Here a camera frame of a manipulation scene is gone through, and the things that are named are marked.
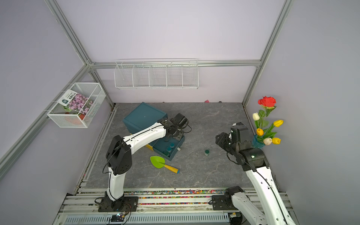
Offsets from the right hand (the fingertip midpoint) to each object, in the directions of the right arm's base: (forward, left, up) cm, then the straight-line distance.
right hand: (218, 137), depth 72 cm
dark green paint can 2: (+4, +28, -22) cm, 36 cm away
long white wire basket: (+50, +37, +4) cm, 62 cm away
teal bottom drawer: (+6, +34, -20) cm, 39 cm away
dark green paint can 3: (+6, +26, -21) cm, 34 cm away
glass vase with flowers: (+1, -24, 0) cm, 24 cm away
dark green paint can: (+1, +29, -21) cm, 36 cm away
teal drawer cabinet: (+17, +42, -3) cm, 46 cm away
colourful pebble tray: (-23, +23, -26) cm, 41 cm away
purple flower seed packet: (+16, +74, +10) cm, 76 cm away
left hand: (+10, +22, -14) cm, 28 cm away
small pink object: (+52, -3, -25) cm, 58 cm away
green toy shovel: (-4, +34, -25) cm, 42 cm away
